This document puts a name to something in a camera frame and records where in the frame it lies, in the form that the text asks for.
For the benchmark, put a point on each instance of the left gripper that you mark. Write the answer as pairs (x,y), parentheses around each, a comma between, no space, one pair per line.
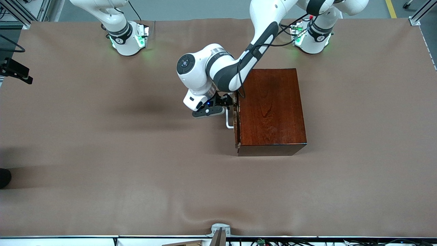
(223,100)

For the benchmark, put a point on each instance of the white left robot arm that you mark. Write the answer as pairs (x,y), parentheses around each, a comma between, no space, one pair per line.
(198,68)

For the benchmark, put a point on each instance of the dark red wooden cabinet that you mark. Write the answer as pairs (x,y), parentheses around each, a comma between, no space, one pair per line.
(273,112)

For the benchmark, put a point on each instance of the black round object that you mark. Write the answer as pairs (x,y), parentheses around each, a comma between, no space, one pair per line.
(4,178)

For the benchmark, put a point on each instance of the brown cardboard piece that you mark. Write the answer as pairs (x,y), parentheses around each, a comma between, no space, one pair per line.
(187,243)

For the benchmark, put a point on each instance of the brown table cloth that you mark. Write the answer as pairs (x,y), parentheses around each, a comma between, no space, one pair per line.
(102,205)

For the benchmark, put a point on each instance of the aluminium frame profile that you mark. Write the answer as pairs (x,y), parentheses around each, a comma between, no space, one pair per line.
(18,13)
(421,13)

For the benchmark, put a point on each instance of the grey metal bracket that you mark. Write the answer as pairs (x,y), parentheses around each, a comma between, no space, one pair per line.
(218,228)

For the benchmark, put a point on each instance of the white table edge rail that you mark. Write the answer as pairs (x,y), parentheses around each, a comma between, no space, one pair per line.
(51,241)

